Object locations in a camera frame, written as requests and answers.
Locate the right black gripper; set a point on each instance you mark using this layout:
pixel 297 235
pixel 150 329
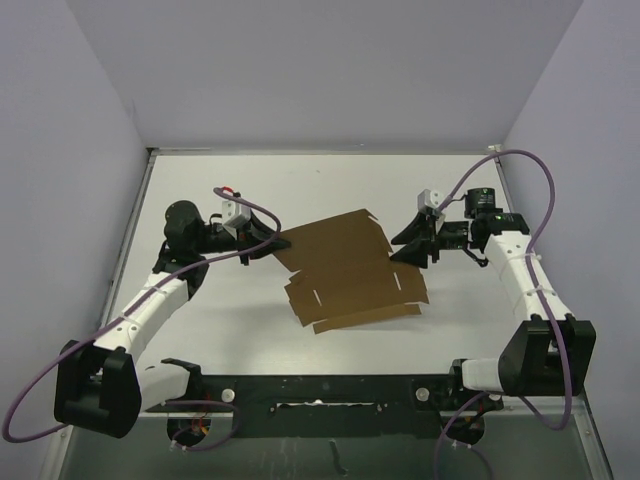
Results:
pixel 416 253

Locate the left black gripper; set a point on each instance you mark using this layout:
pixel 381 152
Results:
pixel 254 232

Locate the brown cardboard box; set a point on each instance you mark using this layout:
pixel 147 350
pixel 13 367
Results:
pixel 342 274

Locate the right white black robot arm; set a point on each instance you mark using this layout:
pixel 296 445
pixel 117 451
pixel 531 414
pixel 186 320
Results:
pixel 550 351

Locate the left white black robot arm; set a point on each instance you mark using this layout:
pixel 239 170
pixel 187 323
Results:
pixel 99 386

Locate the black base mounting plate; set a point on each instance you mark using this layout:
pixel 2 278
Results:
pixel 336 406

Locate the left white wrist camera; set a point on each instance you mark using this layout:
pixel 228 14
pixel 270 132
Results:
pixel 235 216

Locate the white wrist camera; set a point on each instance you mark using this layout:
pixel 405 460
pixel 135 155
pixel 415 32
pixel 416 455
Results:
pixel 235 216
pixel 429 203

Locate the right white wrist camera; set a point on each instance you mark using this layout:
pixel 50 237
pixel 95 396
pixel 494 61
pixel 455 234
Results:
pixel 429 203

